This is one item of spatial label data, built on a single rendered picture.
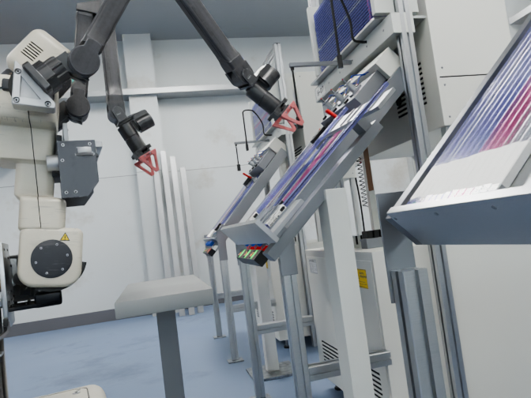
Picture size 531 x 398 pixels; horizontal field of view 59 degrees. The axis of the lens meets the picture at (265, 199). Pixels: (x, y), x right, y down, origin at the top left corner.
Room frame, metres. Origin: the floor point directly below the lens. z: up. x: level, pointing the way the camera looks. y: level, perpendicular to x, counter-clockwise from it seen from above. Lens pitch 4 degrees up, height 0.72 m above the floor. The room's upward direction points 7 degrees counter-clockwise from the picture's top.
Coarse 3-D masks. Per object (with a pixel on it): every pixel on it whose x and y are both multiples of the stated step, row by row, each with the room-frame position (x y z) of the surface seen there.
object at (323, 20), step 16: (336, 0) 1.81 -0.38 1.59; (352, 0) 1.67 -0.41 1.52; (368, 0) 1.56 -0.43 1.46; (320, 16) 1.98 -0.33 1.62; (336, 16) 1.83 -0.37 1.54; (352, 16) 1.69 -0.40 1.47; (368, 16) 1.58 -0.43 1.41; (384, 16) 1.59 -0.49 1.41; (320, 32) 2.01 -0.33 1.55; (320, 48) 2.03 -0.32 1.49; (336, 48) 1.87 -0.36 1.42
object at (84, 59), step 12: (108, 0) 1.24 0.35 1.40; (120, 0) 1.25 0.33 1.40; (108, 12) 1.24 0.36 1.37; (120, 12) 1.26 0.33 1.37; (96, 24) 1.23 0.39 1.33; (108, 24) 1.24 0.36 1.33; (84, 36) 1.22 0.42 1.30; (96, 36) 1.23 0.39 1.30; (108, 36) 1.25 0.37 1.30; (84, 48) 1.20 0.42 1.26; (96, 48) 1.21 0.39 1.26; (72, 60) 1.19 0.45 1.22; (84, 60) 1.20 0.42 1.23; (96, 60) 1.22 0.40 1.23; (84, 72) 1.20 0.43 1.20
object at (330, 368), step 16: (384, 0) 1.52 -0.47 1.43; (416, 0) 1.55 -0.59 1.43; (416, 16) 1.57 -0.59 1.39; (368, 32) 1.64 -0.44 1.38; (352, 48) 1.78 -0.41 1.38; (320, 80) 2.12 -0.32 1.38; (320, 96) 2.19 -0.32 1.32; (368, 240) 1.66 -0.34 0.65; (288, 256) 1.39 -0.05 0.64; (288, 272) 1.39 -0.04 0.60; (304, 320) 2.17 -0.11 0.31; (384, 352) 1.45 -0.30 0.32; (320, 368) 1.40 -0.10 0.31; (336, 368) 1.42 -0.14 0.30
